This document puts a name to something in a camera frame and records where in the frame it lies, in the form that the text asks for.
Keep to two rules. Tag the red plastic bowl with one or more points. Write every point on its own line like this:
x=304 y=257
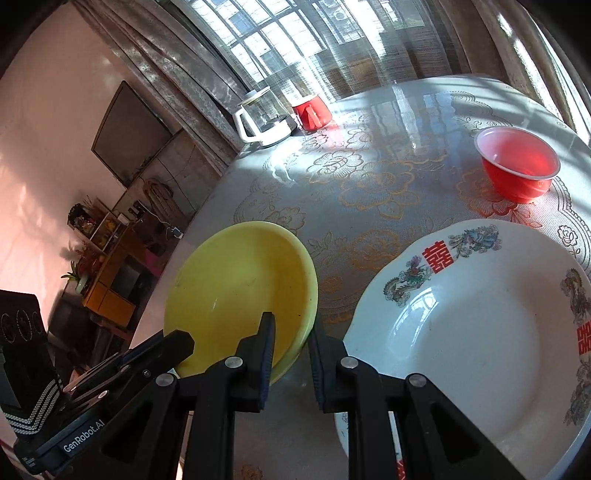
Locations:
x=517 y=180

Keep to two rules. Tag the grey velvet curtain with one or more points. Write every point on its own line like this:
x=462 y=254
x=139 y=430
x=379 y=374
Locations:
x=521 y=46
x=175 y=69

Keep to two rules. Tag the person's left forearm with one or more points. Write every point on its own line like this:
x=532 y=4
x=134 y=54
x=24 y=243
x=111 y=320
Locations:
x=32 y=397

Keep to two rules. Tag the red mug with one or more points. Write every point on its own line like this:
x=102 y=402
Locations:
x=314 y=115

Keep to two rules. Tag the green potted plant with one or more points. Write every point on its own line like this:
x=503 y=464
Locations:
x=76 y=277

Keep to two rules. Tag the white power strip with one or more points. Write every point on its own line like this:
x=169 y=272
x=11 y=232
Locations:
x=176 y=232

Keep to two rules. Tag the white floral deep plate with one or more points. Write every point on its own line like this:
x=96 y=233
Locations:
x=340 y=434

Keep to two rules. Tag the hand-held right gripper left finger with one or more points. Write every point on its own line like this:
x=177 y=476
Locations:
x=265 y=369

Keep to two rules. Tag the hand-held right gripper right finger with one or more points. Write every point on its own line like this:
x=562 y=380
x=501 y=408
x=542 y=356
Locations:
x=318 y=374

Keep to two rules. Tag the yellow plastic bowl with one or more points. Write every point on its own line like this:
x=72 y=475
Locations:
x=240 y=277

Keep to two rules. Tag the large white dragon print plate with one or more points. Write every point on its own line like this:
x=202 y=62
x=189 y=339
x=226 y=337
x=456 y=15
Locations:
x=461 y=323

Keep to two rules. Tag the orange wooden cabinet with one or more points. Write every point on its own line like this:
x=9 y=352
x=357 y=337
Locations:
x=106 y=286

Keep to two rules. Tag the wooden shelf with ornaments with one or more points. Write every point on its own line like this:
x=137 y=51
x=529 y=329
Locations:
x=101 y=226

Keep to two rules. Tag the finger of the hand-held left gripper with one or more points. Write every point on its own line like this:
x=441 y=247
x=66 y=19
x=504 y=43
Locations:
x=157 y=353

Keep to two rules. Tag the wall television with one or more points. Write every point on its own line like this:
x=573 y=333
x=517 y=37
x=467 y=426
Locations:
x=129 y=138

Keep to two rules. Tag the barred window with sheer curtain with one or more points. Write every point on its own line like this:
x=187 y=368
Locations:
x=295 y=37

